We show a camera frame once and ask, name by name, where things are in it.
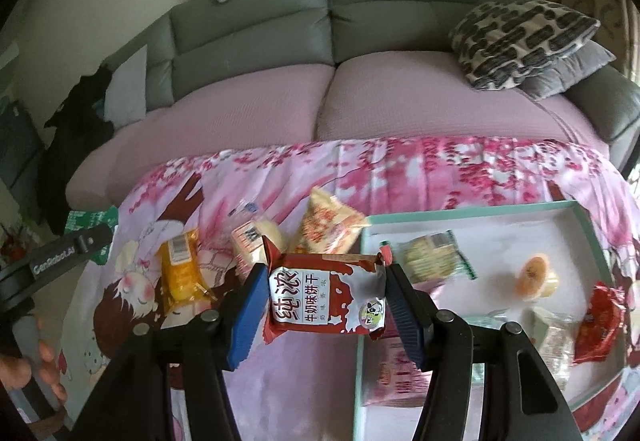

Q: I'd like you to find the round bread packet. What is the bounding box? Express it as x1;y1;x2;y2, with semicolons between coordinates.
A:
230;213;288;279

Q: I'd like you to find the black clothing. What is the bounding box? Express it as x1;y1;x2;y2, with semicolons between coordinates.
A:
37;66;116;237

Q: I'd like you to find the green snack packet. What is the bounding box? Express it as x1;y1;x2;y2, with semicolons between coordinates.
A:
65;206;118;267

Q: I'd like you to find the person's left hand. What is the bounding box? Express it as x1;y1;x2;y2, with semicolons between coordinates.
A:
0;340;69;424

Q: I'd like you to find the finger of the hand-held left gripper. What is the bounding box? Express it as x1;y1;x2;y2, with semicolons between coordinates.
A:
75;223;119;263

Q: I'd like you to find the yellow cake packet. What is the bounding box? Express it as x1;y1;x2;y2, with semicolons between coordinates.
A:
159;228;213;317

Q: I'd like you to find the bright red snack packet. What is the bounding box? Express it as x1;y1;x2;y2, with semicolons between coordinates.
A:
572;281;626;366

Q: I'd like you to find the pink snack packet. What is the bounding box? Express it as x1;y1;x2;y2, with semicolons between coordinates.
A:
362;336;431;409

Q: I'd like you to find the light grey pillow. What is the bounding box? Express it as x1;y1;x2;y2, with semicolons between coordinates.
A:
104;43;149;129

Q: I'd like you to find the grey cushion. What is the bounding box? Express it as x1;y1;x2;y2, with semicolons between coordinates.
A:
520;38;617;100

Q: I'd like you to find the orange jelly cup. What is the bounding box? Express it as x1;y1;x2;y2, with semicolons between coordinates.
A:
515;255;561;304

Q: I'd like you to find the red white biscuit packet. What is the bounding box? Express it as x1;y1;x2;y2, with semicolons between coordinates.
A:
261;236;392;344

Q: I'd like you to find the grey sofa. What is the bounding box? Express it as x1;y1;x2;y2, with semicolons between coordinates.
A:
100;0;640;159

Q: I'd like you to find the pink printed blanket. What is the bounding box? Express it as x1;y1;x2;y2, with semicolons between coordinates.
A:
55;136;640;441

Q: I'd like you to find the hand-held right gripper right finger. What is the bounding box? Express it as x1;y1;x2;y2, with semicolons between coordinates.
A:
382;261;583;441

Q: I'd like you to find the pink sofa seat cover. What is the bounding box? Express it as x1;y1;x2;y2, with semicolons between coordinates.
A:
65;48;613;212

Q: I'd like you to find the white tray with green rim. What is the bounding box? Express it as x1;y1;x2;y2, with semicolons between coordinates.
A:
352;200;631;441

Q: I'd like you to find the potted plant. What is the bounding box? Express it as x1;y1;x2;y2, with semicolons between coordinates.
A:
0;221;26;267

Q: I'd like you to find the black beige patterned cushion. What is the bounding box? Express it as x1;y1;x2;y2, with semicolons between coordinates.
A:
448;0;601;92

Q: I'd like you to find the pale beige snack packet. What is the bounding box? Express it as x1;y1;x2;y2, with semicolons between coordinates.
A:
532;308;581;392

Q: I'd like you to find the teal cabinet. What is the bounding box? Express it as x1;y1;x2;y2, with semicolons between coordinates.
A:
0;98;46;212

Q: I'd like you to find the green-edged cracker packet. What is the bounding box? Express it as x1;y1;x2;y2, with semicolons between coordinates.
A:
380;231;478;287

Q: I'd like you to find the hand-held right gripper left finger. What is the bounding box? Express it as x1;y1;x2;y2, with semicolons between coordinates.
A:
72;263;271;441

